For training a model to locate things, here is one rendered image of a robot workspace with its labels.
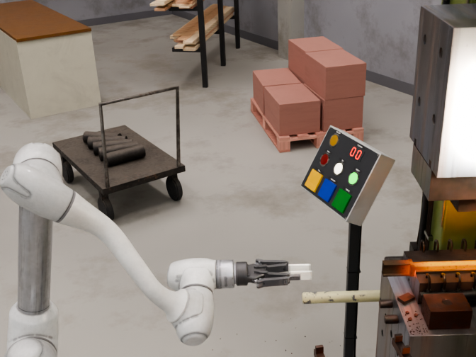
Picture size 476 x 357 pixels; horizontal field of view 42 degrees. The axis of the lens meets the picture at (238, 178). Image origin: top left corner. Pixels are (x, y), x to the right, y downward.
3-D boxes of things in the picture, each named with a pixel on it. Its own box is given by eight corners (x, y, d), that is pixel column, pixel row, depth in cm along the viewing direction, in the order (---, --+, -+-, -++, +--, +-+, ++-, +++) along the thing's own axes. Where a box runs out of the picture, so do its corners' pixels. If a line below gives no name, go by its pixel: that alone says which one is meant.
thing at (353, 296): (302, 307, 241) (302, 296, 239) (301, 299, 246) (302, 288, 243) (416, 304, 240) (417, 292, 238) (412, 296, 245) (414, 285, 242)
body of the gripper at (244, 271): (235, 275, 198) (264, 275, 198) (235, 291, 191) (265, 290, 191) (234, 256, 195) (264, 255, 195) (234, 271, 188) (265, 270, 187)
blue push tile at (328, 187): (327, 202, 237) (335, 185, 235) (316, 194, 243) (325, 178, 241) (330, 203, 238) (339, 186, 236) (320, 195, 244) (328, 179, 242)
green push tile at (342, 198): (341, 213, 229) (350, 195, 227) (330, 205, 235) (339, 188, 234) (344, 214, 229) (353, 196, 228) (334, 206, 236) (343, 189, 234)
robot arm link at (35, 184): (77, 195, 166) (75, 175, 178) (15, 163, 158) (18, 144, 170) (50, 233, 168) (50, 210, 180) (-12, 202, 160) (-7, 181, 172)
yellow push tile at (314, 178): (314, 192, 246) (322, 175, 244) (304, 184, 252) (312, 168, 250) (317, 193, 247) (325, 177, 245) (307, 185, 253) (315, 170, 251)
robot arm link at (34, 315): (5, 379, 198) (9, 336, 217) (57, 375, 203) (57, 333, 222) (6, 157, 169) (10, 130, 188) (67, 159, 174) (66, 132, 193)
